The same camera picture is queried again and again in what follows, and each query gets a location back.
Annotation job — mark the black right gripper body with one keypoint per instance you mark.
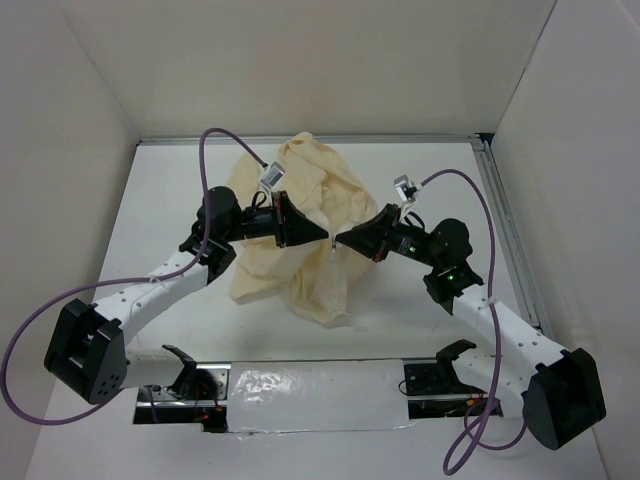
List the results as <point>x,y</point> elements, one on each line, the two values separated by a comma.
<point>395,217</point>

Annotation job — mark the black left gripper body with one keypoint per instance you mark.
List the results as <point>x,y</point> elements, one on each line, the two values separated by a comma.
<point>278,219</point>

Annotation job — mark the cream yellow jacket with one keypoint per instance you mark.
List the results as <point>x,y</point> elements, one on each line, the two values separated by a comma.
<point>312,279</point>

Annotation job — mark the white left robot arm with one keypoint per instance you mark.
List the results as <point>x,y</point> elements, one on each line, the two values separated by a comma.
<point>89,351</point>

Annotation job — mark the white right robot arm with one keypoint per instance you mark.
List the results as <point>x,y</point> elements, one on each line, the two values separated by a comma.
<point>557,392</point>

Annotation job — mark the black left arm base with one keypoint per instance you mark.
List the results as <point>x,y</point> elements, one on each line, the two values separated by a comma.
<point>185,391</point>

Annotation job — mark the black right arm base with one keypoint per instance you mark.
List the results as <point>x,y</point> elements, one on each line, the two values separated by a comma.
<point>433,389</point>

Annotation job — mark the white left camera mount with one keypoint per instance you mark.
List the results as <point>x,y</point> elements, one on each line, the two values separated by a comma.
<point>267,190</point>

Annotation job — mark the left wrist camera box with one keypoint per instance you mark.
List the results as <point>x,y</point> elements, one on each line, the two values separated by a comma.
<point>271,175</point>

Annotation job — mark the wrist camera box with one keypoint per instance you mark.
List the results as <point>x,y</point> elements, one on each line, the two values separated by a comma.
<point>405,188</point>
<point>271,175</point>

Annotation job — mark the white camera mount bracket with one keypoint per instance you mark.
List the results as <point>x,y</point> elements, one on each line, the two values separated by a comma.
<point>406,207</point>

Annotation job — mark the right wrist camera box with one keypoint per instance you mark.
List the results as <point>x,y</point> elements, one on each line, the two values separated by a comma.
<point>405,188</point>

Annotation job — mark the aluminium frame rail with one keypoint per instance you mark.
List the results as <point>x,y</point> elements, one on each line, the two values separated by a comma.
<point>526,293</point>

